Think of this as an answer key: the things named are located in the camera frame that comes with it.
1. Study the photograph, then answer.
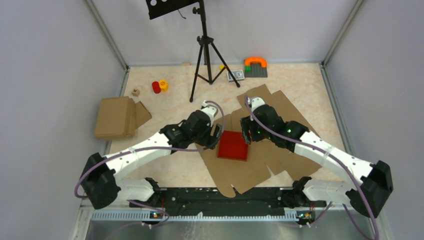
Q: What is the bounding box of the red paper box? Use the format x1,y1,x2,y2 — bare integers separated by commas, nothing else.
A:
217,130,249,162

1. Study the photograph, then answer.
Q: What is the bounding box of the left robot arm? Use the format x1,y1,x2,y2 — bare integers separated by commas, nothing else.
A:
74,104,223,210

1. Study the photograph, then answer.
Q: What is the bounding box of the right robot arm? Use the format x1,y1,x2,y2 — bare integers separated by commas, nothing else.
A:
240,97,394,218

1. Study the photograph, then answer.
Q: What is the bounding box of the folded brown cardboard box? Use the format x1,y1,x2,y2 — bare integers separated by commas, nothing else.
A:
94,96,152,141

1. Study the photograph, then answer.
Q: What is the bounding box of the large flat cardboard sheet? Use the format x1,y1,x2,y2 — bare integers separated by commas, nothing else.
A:
200,84,321,198

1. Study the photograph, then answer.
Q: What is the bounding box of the yellow toy block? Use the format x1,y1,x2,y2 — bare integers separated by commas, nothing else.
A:
159,79,169,92

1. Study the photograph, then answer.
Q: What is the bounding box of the playing card deck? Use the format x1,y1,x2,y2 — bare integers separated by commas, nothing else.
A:
227,70,245,82

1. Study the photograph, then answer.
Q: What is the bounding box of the red cylinder toy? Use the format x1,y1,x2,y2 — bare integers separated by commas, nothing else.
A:
151,81,162,94

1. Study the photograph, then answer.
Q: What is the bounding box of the green toy brick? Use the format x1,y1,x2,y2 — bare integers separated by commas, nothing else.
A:
244,65,251,73

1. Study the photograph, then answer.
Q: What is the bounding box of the orange arch toy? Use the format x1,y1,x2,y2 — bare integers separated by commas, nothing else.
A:
244,56,268,68

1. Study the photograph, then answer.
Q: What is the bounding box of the small wooden cube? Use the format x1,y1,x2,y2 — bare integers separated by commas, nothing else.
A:
131,88,141,97

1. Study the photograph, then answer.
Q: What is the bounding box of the black perforated plate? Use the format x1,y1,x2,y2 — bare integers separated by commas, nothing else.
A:
145,0,199,20

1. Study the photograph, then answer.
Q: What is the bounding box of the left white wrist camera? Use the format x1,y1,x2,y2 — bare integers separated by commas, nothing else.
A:
201,101,219,127

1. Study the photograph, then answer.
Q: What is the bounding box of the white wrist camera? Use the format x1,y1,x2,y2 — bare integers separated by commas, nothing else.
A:
201,101,219,127
246,96,266,113

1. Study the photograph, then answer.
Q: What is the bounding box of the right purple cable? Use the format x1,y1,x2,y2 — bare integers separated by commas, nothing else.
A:
243,95,381,240

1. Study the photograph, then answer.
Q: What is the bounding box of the purple cable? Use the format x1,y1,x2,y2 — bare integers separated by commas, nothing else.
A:
243,95,381,240
74,100,225,229

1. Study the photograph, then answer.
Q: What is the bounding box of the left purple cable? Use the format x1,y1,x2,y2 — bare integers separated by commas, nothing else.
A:
74,100,225,229

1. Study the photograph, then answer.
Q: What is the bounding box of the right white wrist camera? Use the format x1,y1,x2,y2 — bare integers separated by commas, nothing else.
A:
246,96,266,113

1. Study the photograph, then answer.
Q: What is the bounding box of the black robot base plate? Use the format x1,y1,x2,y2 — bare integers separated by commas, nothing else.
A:
145,187,327,217

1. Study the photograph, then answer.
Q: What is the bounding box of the black camera tripod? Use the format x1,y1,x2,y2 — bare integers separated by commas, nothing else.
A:
189,0,241,103

